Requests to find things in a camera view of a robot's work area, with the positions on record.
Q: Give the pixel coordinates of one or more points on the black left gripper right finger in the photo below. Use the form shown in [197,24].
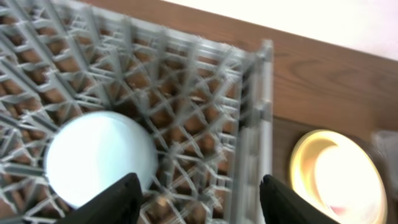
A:
[281,205]

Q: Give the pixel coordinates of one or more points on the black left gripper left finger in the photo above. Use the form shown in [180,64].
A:
[118,204]

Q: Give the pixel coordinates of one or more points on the blue bowl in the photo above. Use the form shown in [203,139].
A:
[95,150]

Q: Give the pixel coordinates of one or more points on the yellow plate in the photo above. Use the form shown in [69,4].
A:
[302,169]

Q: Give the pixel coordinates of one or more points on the white bowl with rice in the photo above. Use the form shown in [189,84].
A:
[347,185]

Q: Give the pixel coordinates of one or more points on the brown serving tray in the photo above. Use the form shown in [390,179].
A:
[286,134]

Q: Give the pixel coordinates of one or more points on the clear plastic bin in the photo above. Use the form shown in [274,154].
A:
[385,142]

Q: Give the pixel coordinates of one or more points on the grey plastic dish rack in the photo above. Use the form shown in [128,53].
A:
[207,106]

